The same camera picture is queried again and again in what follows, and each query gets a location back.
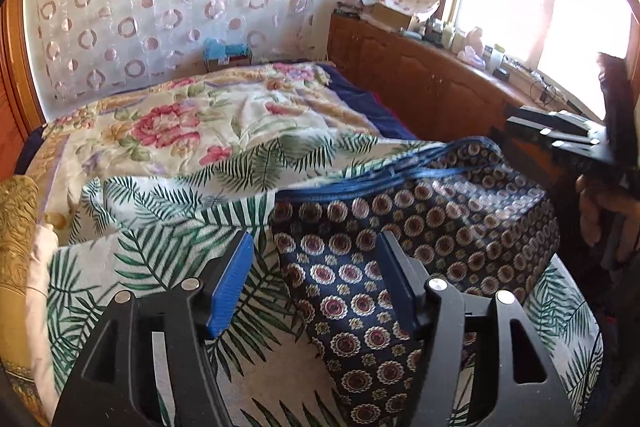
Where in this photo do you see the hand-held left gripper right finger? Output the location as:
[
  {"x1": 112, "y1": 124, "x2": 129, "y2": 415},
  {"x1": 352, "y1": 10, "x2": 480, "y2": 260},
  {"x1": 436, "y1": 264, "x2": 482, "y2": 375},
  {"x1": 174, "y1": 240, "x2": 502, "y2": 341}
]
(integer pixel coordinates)
[{"x1": 376, "y1": 231, "x2": 581, "y2": 427}]

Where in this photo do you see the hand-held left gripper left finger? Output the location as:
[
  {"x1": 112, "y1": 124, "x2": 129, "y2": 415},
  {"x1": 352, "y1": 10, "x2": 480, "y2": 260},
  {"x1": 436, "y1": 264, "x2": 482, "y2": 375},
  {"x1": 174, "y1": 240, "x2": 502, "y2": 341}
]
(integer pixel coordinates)
[{"x1": 52, "y1": 229, "x2": 256, "y2": 427}]

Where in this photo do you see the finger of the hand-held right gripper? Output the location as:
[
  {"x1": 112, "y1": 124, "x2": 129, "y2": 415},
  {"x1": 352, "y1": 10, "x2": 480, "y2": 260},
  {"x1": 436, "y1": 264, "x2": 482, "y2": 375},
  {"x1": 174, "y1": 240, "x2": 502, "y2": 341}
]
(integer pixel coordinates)
[
  {"x1": 504, "y1": 117, "x2": 615, "y2": 162},
  {"x1": 517, "y1": 105, "x2": 591, "y2": 136}
]

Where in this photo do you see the navy medallion print garment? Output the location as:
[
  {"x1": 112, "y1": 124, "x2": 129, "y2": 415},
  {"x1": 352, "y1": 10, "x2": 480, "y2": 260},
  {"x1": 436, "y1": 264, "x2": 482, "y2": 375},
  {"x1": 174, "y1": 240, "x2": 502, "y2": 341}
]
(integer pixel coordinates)
[{"x1": 272, "y1": 137, "x2": 562, "y2": 427}]

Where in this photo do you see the person's right hand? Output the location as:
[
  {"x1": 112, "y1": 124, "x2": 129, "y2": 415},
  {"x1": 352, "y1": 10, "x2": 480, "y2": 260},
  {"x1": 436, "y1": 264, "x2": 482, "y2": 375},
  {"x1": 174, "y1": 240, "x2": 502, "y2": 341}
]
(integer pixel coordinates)
[{"x1": 575, "y1": 175, "x2": 640, "y2": 269}]

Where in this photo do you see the palm leaf print blanket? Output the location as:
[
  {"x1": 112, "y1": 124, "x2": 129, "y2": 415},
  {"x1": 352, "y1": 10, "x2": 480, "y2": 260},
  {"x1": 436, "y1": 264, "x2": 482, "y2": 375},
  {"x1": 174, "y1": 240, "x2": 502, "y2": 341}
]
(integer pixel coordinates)
[{"x1": 47, "y1": 132, "x2": 607, "y2": 427}]

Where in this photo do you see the pink soft toy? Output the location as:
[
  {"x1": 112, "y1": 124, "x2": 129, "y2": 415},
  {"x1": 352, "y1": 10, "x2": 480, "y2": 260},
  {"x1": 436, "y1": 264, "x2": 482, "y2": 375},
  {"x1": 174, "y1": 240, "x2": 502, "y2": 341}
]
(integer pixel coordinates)
[{"x1": 457, "y1": 27, "x2": 489, "y2": 68}]

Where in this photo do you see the wooden sideboard cabinet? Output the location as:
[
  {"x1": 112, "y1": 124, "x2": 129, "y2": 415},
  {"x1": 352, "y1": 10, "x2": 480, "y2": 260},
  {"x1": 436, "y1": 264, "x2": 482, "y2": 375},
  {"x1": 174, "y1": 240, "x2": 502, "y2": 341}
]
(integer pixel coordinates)
[{"x1": 327, "y1": 14, "x2": 593, "y2": 148}]

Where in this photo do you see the floral quilt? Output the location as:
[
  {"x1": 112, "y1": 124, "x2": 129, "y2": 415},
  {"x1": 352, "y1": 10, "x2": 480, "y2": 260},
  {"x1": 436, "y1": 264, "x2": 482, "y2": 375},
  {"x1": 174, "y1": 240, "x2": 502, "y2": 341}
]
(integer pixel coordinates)
[{"x1": 40, "y1": 63, "x2": 418, "y2": 228}]

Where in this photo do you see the floral wrapped box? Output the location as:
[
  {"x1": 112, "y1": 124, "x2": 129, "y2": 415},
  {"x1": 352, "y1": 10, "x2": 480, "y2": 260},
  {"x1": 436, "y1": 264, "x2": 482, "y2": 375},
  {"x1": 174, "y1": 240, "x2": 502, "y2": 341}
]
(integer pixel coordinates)
[{"x1": 370, "y1": 0, "x2": 442, "y2": 32}]

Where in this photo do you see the pale pink blanket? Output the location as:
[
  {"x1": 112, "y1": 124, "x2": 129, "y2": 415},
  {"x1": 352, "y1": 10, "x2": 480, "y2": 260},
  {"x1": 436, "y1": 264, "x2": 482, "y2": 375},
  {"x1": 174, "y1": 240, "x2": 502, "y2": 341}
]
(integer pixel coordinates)
[{"x1": 24, "y1": 227, "x2": 68, "y2": 425}]

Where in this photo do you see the yellow embroidered pillow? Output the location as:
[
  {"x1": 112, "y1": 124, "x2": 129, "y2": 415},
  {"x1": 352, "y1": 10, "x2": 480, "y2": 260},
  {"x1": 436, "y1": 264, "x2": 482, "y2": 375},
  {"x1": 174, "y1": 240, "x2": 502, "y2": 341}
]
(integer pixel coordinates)
[{"x1": 0, "y1": 174, "x2": 42, "y2": 408}]

